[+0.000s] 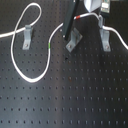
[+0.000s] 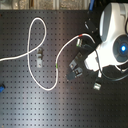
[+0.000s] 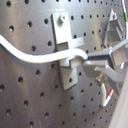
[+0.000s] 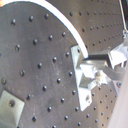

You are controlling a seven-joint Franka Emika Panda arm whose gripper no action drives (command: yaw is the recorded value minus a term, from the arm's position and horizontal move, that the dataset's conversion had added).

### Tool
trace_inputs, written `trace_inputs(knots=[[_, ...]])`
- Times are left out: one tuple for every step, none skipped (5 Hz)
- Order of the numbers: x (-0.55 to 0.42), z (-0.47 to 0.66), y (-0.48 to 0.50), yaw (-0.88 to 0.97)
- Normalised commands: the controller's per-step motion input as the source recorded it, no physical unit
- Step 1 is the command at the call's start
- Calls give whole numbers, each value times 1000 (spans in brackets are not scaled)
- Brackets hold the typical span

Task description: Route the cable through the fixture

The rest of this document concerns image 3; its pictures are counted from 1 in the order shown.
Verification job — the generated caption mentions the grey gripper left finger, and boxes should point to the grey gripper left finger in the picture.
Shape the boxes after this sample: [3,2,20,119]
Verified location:
[81,61,128,93]

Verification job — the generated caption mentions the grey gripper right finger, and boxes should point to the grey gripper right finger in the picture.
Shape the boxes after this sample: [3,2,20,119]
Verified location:
[88,39,128,66]

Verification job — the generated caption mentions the white cable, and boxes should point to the white cable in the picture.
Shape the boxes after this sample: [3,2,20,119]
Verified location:
[0,34,89,64]

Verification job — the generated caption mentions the grey metal clip upper right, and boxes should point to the grey metal clip upper right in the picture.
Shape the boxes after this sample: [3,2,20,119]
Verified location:
[104,10,123,47]

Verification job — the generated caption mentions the perforated metal breadboard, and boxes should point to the perforated metal breadboard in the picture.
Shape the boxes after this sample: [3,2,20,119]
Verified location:
[0,0,128,128]

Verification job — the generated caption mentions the grey metal cable clip bracket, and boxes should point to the grey metal cable clip bracket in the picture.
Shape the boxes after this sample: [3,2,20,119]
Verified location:
[52,12,84,90]

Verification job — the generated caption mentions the thin white red-tipped wire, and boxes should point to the thin white red-tipped wire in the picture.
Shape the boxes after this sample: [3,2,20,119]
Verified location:
[100,81,116,108]

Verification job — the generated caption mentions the green white wire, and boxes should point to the green white wire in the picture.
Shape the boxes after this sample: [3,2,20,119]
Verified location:
[120,0,128,23]

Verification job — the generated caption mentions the silver bracket screw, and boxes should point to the silver bracket screw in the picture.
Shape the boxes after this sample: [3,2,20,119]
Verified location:
[59,14,66,23]

